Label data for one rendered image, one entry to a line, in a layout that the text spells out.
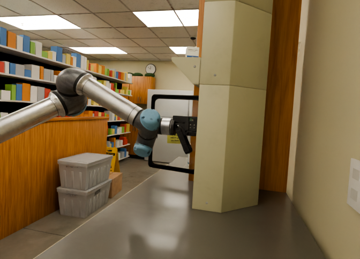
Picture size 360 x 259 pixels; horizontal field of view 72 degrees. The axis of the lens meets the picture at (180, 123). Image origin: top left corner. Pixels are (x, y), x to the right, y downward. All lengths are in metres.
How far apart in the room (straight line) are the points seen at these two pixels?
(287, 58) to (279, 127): 0.33
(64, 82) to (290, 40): 1.03
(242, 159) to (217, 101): 0.25
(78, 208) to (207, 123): 2.52
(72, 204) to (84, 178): 0.35
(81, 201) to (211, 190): 2.37
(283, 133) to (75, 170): 2.40
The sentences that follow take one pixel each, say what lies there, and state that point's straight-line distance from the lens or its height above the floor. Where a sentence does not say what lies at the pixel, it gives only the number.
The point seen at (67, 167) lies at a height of 0.58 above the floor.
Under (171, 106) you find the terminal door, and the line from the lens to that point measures 1.30.
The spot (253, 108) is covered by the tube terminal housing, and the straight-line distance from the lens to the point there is 1.00.
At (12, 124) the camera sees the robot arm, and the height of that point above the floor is 1.22.
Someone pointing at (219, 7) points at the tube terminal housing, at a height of 1.69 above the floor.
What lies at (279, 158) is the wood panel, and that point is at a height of 1.10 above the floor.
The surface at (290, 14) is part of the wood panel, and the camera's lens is 1.38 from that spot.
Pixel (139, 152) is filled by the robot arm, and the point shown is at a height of 1.13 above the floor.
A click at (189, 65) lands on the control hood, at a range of 0.94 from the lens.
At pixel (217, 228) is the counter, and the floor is 0.94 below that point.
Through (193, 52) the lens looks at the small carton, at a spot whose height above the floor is 1.55.
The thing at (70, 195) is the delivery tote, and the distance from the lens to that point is 3.21.
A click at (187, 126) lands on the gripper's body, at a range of 1.03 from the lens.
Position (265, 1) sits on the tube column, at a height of 1.75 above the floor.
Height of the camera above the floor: 1.31
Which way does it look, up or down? 3 degrees down
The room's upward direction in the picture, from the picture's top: 3 degrees clockwise
